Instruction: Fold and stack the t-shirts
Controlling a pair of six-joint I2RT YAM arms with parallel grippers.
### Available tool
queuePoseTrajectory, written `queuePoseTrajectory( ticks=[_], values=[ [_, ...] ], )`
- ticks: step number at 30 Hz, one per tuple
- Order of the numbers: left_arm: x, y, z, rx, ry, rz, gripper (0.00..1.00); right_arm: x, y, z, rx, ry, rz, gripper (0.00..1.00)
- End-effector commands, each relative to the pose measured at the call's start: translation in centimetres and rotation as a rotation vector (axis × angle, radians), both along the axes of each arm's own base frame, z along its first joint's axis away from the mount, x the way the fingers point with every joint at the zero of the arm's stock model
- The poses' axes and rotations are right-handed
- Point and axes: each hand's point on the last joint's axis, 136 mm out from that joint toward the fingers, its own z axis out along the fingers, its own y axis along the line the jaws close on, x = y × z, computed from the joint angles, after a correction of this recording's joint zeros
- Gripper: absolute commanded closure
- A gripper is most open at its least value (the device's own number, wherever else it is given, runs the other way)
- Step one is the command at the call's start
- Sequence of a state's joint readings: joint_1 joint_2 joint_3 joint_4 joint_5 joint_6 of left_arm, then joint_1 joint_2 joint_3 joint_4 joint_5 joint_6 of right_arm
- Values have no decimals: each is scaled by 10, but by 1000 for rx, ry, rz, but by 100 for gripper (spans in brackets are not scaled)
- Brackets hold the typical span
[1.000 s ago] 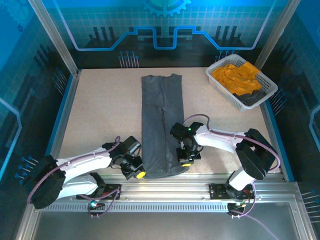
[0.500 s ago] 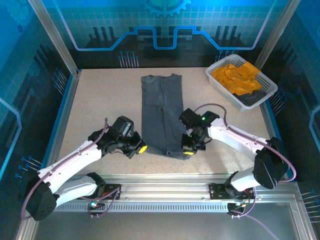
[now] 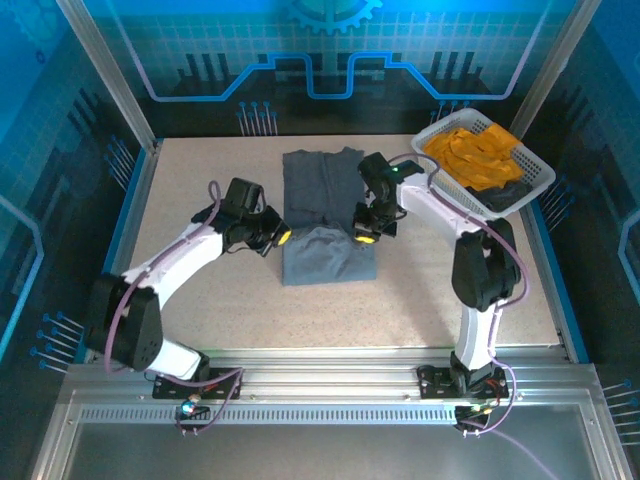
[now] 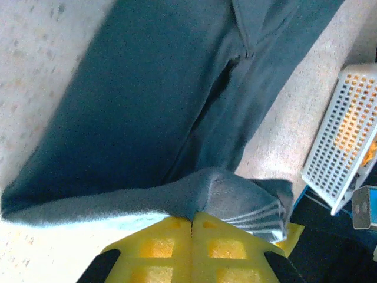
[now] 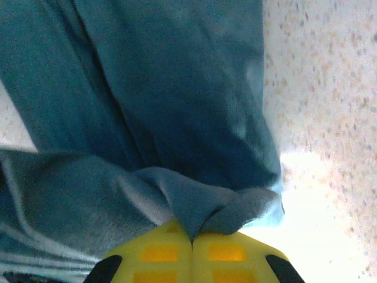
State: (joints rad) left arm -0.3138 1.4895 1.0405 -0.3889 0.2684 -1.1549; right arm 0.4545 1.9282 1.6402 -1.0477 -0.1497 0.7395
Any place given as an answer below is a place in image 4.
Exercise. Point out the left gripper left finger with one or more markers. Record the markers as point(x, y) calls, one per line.
point(156, 253)

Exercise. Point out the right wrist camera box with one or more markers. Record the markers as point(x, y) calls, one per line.
point(361, 207)

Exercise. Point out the white plastic laundry basket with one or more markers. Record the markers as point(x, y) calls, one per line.
point(338, 141)

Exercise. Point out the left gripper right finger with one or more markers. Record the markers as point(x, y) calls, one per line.
point(226, 259)

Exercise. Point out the grey t-shirt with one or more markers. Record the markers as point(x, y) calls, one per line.
point(132, 118)

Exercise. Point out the blue table edge strip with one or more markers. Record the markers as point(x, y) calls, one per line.
point(312, 197)

